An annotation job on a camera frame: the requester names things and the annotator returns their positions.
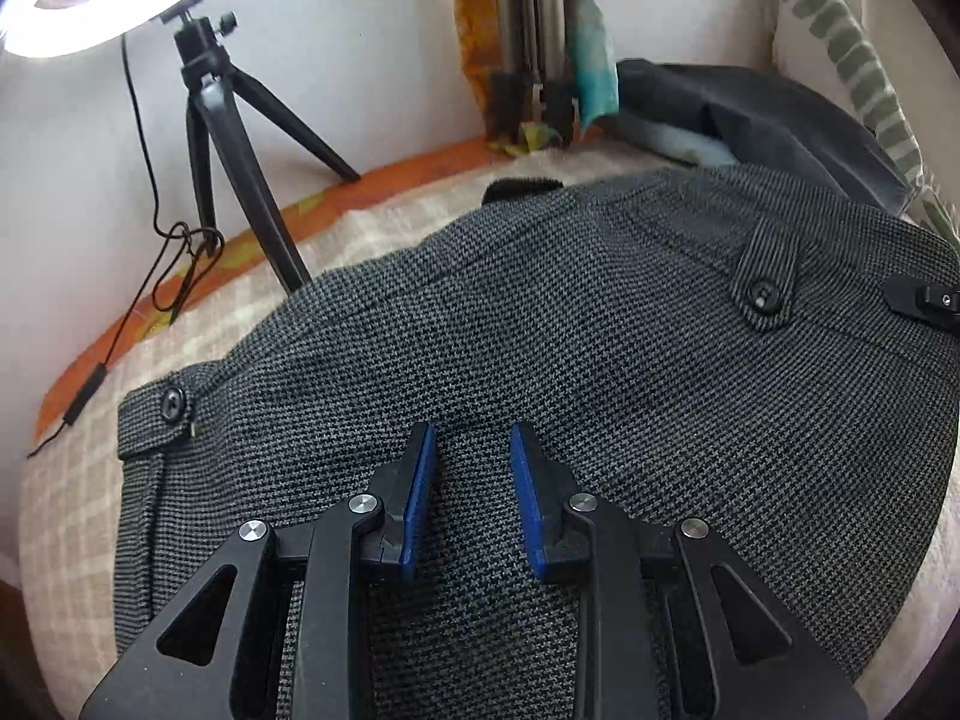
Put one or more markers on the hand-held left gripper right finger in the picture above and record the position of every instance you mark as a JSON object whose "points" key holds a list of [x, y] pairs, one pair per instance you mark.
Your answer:
{"points": [[527, 499]]}

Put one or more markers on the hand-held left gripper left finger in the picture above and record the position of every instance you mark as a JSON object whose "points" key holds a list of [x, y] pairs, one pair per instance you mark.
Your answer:
{"points": [[417, 495]]}

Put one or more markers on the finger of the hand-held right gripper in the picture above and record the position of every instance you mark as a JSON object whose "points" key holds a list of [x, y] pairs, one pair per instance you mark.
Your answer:
{"points": [[926, 298]]}

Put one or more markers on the grey houndstooth pants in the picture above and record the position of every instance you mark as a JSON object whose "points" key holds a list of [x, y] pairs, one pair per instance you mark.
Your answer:
{"points": [[570, 330]]}

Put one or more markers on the dark grey garment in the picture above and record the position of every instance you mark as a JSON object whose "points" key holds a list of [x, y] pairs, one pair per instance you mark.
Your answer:
{"points": [[757, 127]]}

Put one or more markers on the green leaf pattern pillow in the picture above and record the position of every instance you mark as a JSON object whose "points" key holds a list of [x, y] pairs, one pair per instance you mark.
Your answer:
{"points": [[847, 60]]}

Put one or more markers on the orange patterned bedsheet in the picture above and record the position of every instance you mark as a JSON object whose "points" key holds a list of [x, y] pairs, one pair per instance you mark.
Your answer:
{"points": [[225, 240]]}

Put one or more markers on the teal orange cloth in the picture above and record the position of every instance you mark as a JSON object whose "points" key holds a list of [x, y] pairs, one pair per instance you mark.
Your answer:
{"points": [[596, 45]]}

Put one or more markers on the black tripod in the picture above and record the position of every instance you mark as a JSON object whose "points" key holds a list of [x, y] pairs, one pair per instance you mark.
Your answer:
{"points": [[225, 120]]}

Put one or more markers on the folded metal tripod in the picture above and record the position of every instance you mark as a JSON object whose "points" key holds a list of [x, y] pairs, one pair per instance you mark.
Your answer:
{"points": [[532, 37]]}

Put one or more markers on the yellow orange curtain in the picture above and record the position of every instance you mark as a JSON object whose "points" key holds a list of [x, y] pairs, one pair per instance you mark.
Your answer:
{"points": [[480, 30]]}

